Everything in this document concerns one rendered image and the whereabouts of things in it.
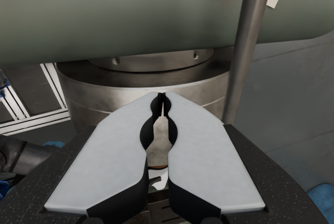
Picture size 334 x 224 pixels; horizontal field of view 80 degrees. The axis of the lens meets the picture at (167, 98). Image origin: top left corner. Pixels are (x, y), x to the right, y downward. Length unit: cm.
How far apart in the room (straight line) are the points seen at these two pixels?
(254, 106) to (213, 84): 190
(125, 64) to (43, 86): 115
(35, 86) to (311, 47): 220
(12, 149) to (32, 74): 85
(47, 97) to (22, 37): 123
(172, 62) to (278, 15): 13
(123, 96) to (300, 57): 207
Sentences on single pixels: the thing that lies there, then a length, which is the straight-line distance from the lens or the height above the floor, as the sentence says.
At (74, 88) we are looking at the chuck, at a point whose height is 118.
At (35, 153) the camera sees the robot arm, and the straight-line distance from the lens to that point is 59.
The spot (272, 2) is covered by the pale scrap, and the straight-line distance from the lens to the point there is 23.
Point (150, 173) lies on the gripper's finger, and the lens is 49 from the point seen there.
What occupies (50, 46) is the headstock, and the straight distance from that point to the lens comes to 20.
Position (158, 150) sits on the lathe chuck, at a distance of 28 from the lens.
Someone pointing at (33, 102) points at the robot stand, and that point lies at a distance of 147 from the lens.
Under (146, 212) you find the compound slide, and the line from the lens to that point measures 78.
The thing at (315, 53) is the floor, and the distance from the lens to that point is 234.
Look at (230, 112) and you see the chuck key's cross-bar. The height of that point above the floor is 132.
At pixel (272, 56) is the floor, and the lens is 201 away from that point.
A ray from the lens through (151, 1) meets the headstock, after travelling 18.
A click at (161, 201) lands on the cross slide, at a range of 85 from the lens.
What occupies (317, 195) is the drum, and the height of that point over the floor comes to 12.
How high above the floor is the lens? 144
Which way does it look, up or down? 58 degrees down
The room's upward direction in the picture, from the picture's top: 153 degrees clockwise
